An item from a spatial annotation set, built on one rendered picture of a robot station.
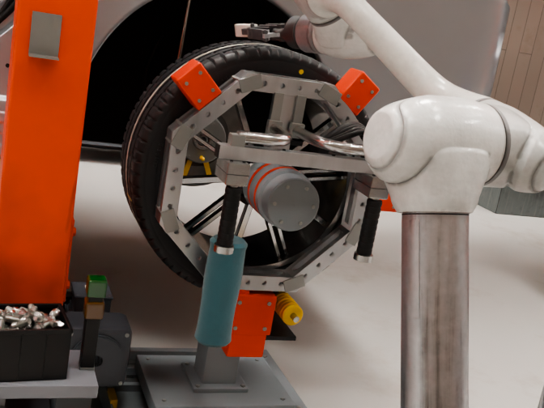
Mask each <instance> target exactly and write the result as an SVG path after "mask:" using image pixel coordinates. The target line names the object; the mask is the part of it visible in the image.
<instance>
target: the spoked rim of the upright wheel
mask: <svg viewBox="0 0 544 408"><path fill-rule="evenodd" d="M234 105H235V108H236V113H237V116H238V119H239V122H240V127H241V130H244V131H250V128H249V123H248V120H247V117H246V114H245V110H244V105H243V103H242V100H240V101H239V102H237V103H236V104H234ZM304 110H305V112H306V113H307V115H308V118H309V120H310V122H311V124H312V129H313V131H311V132H312V133H314V134H317V135H319V136H321V137H324V136H326V135H327V134H328V133H330V132H331V131H332V130H334V129H335V128H337V126H336V125H335V124H334V122H333V120H332V118H331V117H330V115H329V114H328V113H327V111H326V110H325V108H324V106H323V105H322V103H321V102H320V100H314V99H309V98H307V99H306V104H305V109H304ZM200 133H202V134H203V135H205V136H206V137H208V138H209V139H210V140H211V141H213V142H214V143H217V142H222V141H220V140H219V139H217V138H216V137H215V136H214V135H212V134H211V133H209V132H208V131H206V130H205V129H203V130H201V131H200ZM193 138H194V139H195V140H197V141H198V142H200V143H201V144H202V145H203V146H205V147H206V148H208V149H209V150H211V151H213V152H214V153H215V147H214V146H212V145H211V144H210V143H208V142H207V141H206V140H205V139H203V138H201V137H200V136H198V135H197V134H196V135H195V136H193ZM300 140H301V139H300ZM301 141H302V142H303V145H302V146H292V147H290V148H289V150H292V151H301V150H302V149H304V148H305V147H306V146H307V145H308V144H309V143H307V142H305V141H303V140H301ZM295 169H296V170H298V171H299V172H301V173H302V174H305V173H312V175H307V176H306V177H307V178H308V179H309V180H310V182H311V184H312V185H313V186H314V187H315V188H316V190H317V192H318V195H319V208H318V212H317V214H316V216H315V218H314V219H313V221H312V222H311V223H310V224H309V225H308V226H306V227H304V228H302V229H300V230H298V231H293V232H288V231H284V230H281V229H279V228H277V227H275V226H272V225H271V224H270V223H268V222H267V221H265V222H266V227H267V229H266V230H265V231H263V232H259V233H257V234H254V235H251V236H246V237H243V235H244V231H245V228H246V226H247V223H248V221H249V217H250V215H251V212H252V209H253V208H252V207H251V206H250V205H249V204H248V203H247V201H246V199H245V197H244V193H243V187H241V188H242V192H241V195H240V196H241V197H240V201H241V202H243V203H244V204H245V205H244V209H243V211H242V214H241V217H240V221H239V223H238V225H237V228H236V232H235V235H234V236H239V237H241V238H243V239H244V240H245V241H246V243H247V244H248V247H247V249H246V251H245V258H244V267H250V268H265V269H276V268H279V267H282V266H285V265H288V264H290V263H292V262H294V261H296V260H297V259H299V258H300V257H301V256H303V255H304V254H305V253H306V252H307V251H308V250H309V249H311V248H312V247H313V246H315V245H316V244H317V243H318V242H320V241H321V240H322V239H324V238H325V237H326V236H327V235H329V234H330V232H331V231H332V230H333V228H334V227H335V225H336V224H337V222H338V220H339V219H340V217H341V215H342V212H343V211H344V207H345V203H346V196H347V191H348V187H349V183H350V178H351V172H344V171H335V170H328V169H319V168H295ZM205 183H223V182H222V181H221V180H220V179H219V178H218V177H217V176H216V175H215V174H214V175H196V176H183V180H182V184H183V185H188V184H205ZM223 200H224V195H223V196H222V197H220V198H219V199H217V200H216V201H215V202H213V203H212V204H211V205H209V206H208V207H207V208H206V209H205V210H203V211H202V212H200V213H199V214H198V215H196V216H195V217H194V218H192V219H191V220H190V221H189V222H188V223H183V222H182V221H181V220H179V221H180V222H181V223H182V225H183V226H184V227H185V228H186V230H187V231H188V232H189V234H190V235H191V236H192V237H193V238H194V239H195V240H196V241H197V243H198V244H199V245H200V247H201V248H202V249H203V251H204V252H205V253H206V254H207V256H208V253H209V248H210V238H211V237H212V236H208V235H206V234H203V233H201V232H200V231H201V230H202V229H203V228H204V227H206V226H207V225H208V224H210V223H211V222H213V221H214V220H215V219H217V218H218V217H219V216H220V215H221V212H222V206H221V205H223ZM219 206H220V208H219V209H217V208H218V207H219ZM216 209H217V210H216ZM214 210H216V211H214ZM213 211H214V212H213ZM211 212H213V213H212V214H210V213H211ZM207 215H209V216H208V217H207ZM205 217H206V218H205ZM177 218H178V216H177ZM204 218H205V219H204ZM178 219H179V218H178ZM201 220H202V221H201ZM200 221H201V222H200ZM199 222H200V223H199ZM197 223H199V224H197ZM196 224H197V225H196ZM194 225H196V226H195V227H193V226H194Z"/></svg>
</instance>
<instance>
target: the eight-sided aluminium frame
mask: <svg viewBox="0 0 544 408"><path fill-rule="evenodd" d="M219 89H220V91H221V92H222V93H221V94H220V95H219V96H217V97H216V98H215V99H213V100H212V101H211V102H210V103H209V104H207V105H206V106H205V107H203V108H202V109H201V110H197V109H196V108H195V107H192V108H191V109H190V110H189V111H188V112H187V113H185V114H184V115H182V116H181V117H180V118H178V119H176V120H175V121H174V122H173V123H172V124H171V125H170V126H169V127H168V130H167V135H166V137H165V139H166V142H165V148H164V158H163V164H162V170H161V176H160V182H159V192H158V198H157V204H156V205H155V207H156V210H155V217H156V219H157V221H158V222H159V224H160V226H161V227H162V228H163V229H164V231H165V232H166V233H168V235H169V236H170V237H171V238H172V240H173V241H174V242H175V243H176V245H177V246H178V247H179V248H180V250H181V251H182V252H183V253H184V255H185V256H186V257H187V258H188V259H189V260H190V261H191V262H192V264H193V265H194V266H195V267H196V269H197V270H198V271H199V272H200V274H201V275H202V277H203V278H204V274H205V268H206V261H207V257H208V256H207V254H206V253H205V252H204V251H203V249H202V248H201V247H200V245H199V244H198V243H197V241H196V240H195V239H194V238H193V237H192V236H191V235H190V234H189V232H188V231H187V230H186V228H185V227H184V226H183V225H182V223H181V222H180V221H179V219H178V218H177V212H178V206H179V201H180V195H181V185H182V180H183V174H184V168H185V158H186V152H187V147H188V141H189V140H190V139H191V138H192V137H193V136H195V135H196V134H197V133H199V132H200V131H201V130H203V129H204V128H205V127H207V126H208V125H209V124H210V123H211V122H212V121H214V120H215V119H217V118H218V117H219V116H221V115H222V114H223V113H225V112H226V111H227V110H228V109H229V108H231V107H232V106H233V105H234V104H236V103H237V102H239V101H240V100H241V99H243V98H244V97H245V96H247V95H248V94H249V93H250V92H251V91H260V92H267V93H273V94H274V93H275V92H279V93H284V95H285V96H307V98H309V99H314V100H320V102H321V103H322V105H323V106H324V108H325V110H326V111H327V113H328V114H329V115H330V117H331V118H332V120H333V122H334V124H335V125H336V126H337V127H338V126H340V125H342V124H344V123H348V122H353V121H356V122H358V120H357V119H356V117H355V115H354V113H353V112H352V111H351V109H350V108H349V107H348V105H347V104H346V103H345V102H344V101H343V100H342V99H341V97H342V93H340V92H339V90H338V89H337V87H336V86H335V85H333V84H331V83H327V82H322V81H319V80H311V79H301V78H295V77H289V76H283V75H277V74H267V73H262V72H256V71H254V70H240V71H239V72H238V73H237V74H235V75H233V76H232V77H231V78H230V79H229V80H228V81H227V82H225V83H224V84H222V85H221V86H220V87H219ZM355 174H356V172H352V173H351V178H350V183H349V187H348V191H347V196H346V203H345V207H344V211H343V216H342V223H341V225H340V226H338V227H337V228H336V229H334V230H333V231H332V232H331V233H330V234H329V235H327V236H326V237H325V238H324V239H322V240H321V241H320V242H318V243H317V244H316V245H315V246H313V247H312V248H311V249H309V250H308V251H307V252H306V253H305V254H304V255H303V256H301V257H300V258H299V259H297V260H296V261H295V262H293V263H292V264H291V265H290V266H288V267H287V268H286V269H285V270H280V269H265V268H250V267H244V269H243V275H242V280H241V285H240V290H252V291H285V292H286V293H287V292H297V291H298V290H299V289H300V288H301V287H305V284H306V283H308V282H309V281H310V280H311V279H313V278H314V277H315V276H316V275H318V274H319V273H320V272H321V271H322V270H323V269H325V268H326V267H327V266H329V265H330V264H331V263H332V262H334V261H335V260H336V259H337V258H339V257H340V256H341V255H343V254H344V253H345V252H346V251H347V250H348V249H350V248H351V247H352V246H353V245H354V246H355V245H356V243H357V242H358V241H359V235H360V230H361V226H362V222H363V217H364V211H365V206H366V205H367V199H368V197H366V196H365V195H363V194H362V193H360V192H359V191H358V190H356V189H354V188H353V185H354V181H355V178H354V177H355ZM343 243H344V244H343ZM298 268H299V269H298Z"/></svg>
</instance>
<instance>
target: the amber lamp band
mask: <svg viewBox="0 0 544 408"><path fill-rule="evenodd" d="M83 315H84V318H85V319H86V320H102V319H103V317H104V300H103V302H88V299H87V296H86V297H85V298H84V304H83Z"/></svg>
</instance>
